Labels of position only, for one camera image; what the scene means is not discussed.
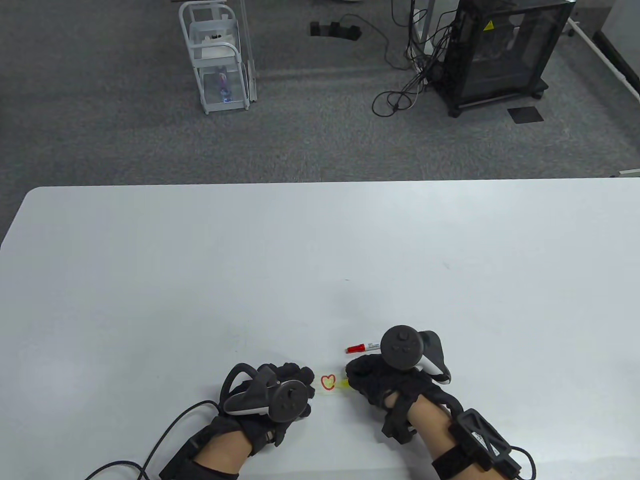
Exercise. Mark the person's right hand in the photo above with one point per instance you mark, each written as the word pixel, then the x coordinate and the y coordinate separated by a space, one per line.
pixel 385 385

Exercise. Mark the person's left hand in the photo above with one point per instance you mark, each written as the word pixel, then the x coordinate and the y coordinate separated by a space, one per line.
pixel 247 430

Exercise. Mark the yellow glitter glue pen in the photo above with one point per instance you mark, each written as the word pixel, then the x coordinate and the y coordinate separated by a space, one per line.
pixel 343 383

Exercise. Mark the red and white whiteboard marker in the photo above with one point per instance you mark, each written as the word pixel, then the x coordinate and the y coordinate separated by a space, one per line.
pixel 360 347

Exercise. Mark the lined paper strip heart outline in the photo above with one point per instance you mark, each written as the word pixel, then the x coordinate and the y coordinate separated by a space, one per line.
pixel 328 382

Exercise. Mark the person's right forearm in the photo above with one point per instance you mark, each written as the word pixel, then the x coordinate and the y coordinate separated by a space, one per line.
pixel 432 430

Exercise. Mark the person's left forearm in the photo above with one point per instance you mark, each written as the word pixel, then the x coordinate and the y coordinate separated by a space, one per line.
pixel 225 452

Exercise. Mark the black left forearm sleeve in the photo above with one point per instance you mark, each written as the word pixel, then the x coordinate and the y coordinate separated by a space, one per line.
pixel 195 462

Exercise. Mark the black right forearm tracker box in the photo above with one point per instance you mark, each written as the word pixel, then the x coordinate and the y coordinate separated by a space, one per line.
pixel 480 440

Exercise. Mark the grey white right hand controller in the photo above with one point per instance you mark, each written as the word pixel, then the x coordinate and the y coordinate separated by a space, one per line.
pixel 404 348

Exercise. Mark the dark grey left hand controller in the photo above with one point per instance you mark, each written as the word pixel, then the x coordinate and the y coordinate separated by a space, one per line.
pixel 280 400

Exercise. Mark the black square floor plate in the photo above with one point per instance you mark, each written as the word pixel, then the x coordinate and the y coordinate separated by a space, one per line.
pixel 525 115

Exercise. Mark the black glass equipment cabinet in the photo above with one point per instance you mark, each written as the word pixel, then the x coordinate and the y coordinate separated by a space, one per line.
pixel 500 50

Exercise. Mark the black power strip with adapters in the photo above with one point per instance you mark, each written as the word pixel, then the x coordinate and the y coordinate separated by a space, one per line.
pixel 335 30

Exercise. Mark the white metal table leg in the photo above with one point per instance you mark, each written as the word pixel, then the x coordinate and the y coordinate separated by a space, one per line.
pixel 422 25

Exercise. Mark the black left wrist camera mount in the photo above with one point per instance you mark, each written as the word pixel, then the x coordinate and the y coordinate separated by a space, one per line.
pixel 267 440

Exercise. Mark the white floor rail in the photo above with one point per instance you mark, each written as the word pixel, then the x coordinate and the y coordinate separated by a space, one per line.
pixel 600 55

